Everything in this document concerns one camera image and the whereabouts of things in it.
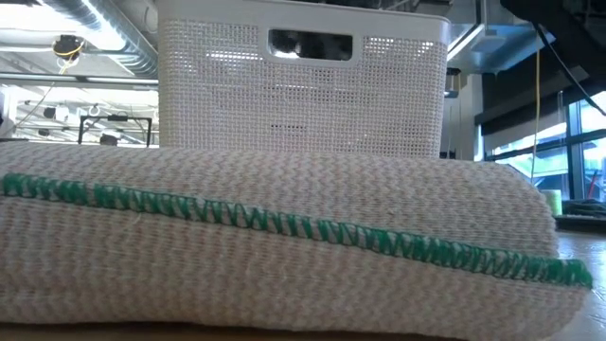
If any white perforated plastic basket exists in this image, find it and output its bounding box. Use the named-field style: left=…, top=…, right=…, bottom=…
left=155, top=0, right=452, bottom=160

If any beige bandage roll green stitch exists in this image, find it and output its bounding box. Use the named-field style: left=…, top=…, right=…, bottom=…
left=0, top=141, right=595, bottom=341

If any silver ventilation duct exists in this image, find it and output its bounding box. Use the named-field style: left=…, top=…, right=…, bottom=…
left=41, top=0, right=160, bottom=80

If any dark window frame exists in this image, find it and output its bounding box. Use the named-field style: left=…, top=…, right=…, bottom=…
left=474, top=88, right=606, bottom=201

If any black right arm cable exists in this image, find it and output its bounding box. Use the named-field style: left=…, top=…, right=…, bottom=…
left=533, top=22, right=606, bottom=117

